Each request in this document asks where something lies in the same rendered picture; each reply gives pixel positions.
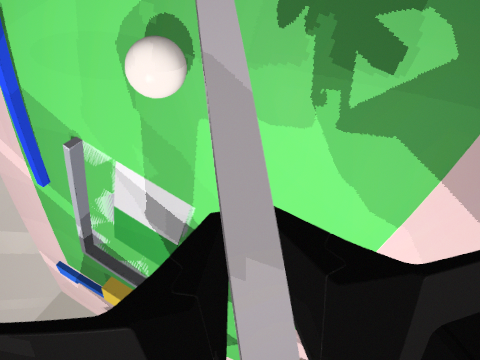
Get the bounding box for yellow rectangular block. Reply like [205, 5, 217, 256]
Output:
[101, 276, 133, 305]

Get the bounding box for white golf ball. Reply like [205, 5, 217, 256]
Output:
[125, 35, 187, 99]

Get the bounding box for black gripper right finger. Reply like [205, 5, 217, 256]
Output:
[273, 207, 480, 360]

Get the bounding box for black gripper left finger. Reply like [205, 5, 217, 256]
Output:
[0, 212, 229, 360]

